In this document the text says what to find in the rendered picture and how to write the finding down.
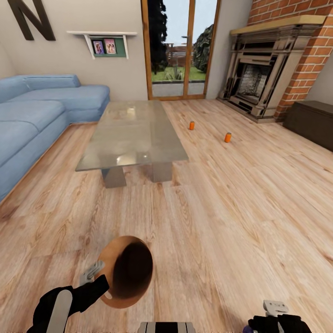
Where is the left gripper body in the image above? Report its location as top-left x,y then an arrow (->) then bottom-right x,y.
79,274 -> 109,313

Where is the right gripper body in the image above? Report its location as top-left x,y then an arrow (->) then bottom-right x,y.
254,316 -> 276,333

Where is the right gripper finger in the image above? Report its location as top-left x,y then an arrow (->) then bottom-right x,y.
248,318 -> 257,330

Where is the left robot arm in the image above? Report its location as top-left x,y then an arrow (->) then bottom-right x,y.
27,260 -> 109,333

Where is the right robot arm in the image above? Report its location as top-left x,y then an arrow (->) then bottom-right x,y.
248,300 -> 311,333

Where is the trash can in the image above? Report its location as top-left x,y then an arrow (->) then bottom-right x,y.
93,235 -> 154,309

